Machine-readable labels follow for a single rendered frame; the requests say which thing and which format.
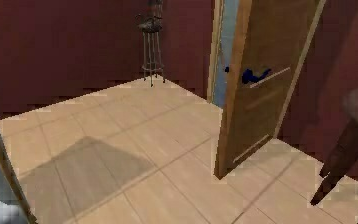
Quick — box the dark metal wire stand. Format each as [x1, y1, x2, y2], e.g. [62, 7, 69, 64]
[135, 0, 166, 88]

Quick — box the brown wooden room door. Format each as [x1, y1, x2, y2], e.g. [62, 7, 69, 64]
[213, 0, 327, 180]

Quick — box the dark blue door handle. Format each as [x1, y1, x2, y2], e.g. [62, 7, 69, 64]
[241, 68, 272, 85]

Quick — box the dark brown wooden stool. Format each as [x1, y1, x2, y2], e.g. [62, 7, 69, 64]
[309, 87, 358, 224]

